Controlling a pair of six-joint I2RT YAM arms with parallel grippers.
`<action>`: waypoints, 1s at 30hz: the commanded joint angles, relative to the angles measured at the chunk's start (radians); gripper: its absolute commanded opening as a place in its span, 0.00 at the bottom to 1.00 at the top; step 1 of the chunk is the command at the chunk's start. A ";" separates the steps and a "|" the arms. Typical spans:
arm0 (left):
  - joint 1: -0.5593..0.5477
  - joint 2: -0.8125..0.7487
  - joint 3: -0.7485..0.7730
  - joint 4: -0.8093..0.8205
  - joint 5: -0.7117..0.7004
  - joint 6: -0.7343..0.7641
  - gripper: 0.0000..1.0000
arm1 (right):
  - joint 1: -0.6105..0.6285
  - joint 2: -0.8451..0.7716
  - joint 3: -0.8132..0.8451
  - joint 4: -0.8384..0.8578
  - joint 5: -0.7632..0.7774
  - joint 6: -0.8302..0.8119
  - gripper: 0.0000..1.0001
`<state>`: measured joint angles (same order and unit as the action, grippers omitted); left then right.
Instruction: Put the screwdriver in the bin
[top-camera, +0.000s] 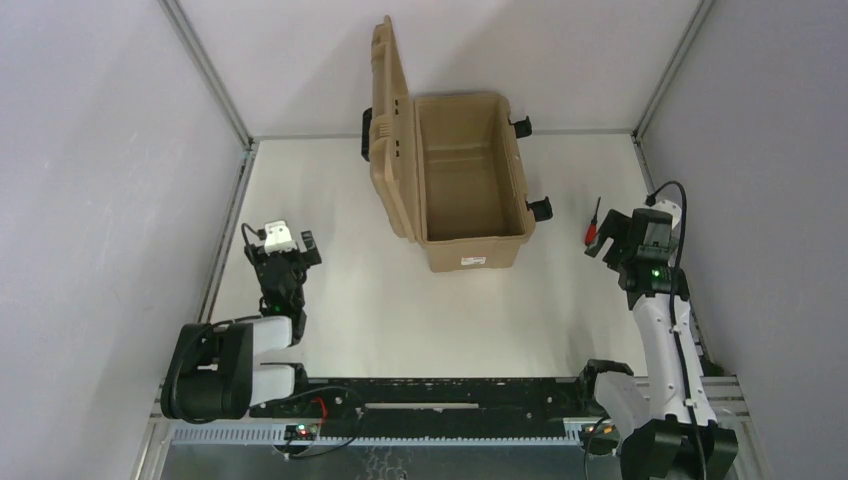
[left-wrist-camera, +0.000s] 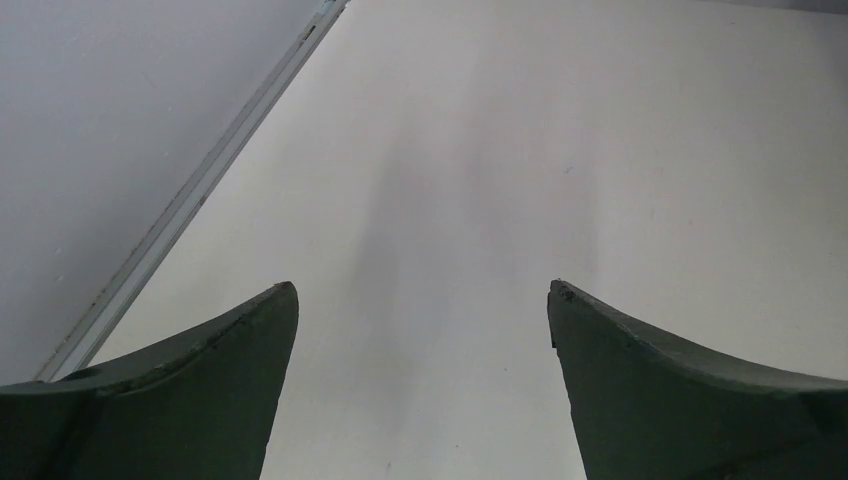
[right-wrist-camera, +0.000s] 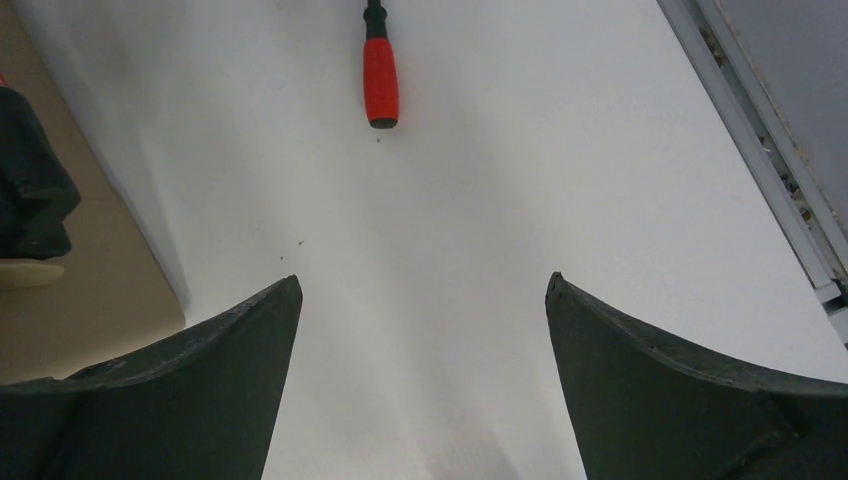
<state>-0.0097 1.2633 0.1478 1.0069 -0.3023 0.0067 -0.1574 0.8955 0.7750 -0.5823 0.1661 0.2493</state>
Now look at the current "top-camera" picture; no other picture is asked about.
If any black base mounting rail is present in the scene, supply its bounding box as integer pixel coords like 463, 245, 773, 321
248, 377, 602, 440

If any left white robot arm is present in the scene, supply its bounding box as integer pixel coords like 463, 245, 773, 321
160, 221, 322, 424

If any black lid handle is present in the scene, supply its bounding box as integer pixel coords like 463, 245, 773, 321
360, 107, 373, 162

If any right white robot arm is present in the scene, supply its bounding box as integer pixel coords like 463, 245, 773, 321
585, 207, 739, 479

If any red handled screwdriver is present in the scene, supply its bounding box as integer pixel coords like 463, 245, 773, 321
584, 197, 601, 246

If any tan plastic storage bin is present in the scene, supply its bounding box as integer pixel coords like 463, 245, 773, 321
414, 92, 536, 273

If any upper black bin latch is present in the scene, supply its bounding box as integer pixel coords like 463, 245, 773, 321
509, 116, 533, 139

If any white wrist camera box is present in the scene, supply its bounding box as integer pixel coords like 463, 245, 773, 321
263, 220, 298, 255

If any lower black bin latch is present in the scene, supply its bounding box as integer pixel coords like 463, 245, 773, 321
526, 196, 554, 223

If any tan hinged bin lid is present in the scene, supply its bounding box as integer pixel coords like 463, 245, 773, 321
368, 15, 419, 243

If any black bin latch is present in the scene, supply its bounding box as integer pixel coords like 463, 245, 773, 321
526, 196, 554, 223
509, 116, 533, 139

